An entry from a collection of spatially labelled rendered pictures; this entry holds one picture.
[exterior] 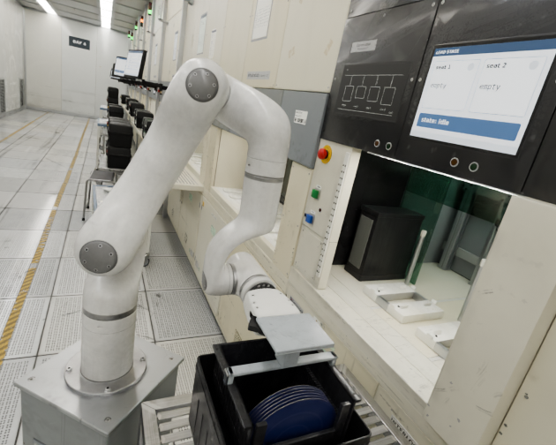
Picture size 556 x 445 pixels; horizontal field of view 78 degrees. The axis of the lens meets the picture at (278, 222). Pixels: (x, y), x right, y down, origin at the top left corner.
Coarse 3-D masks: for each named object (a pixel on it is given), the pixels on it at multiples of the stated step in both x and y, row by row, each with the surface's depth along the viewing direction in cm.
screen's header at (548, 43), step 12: (444, 48) 83; (456, 48) 80; (468, 48) 77; (480, 48) 75; (492, 48) 72; (504, 48) 70; (516, 48) 68; (528, 48) 66; (540, 48) 64; (552, 48) 63
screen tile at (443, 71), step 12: (456, 60) 80; (468, 60) 77; (480, 60) 75; (432, 72) 85; (444, 72) 83; (456, 72) 80; (468, 72) 77; (468, 84) 77; (432, 96) 85; (444, 96) 82; (456, 96) 79; (468, 96) 77; (432, 108) 85; (444, 108) 82; (456, 108) 79
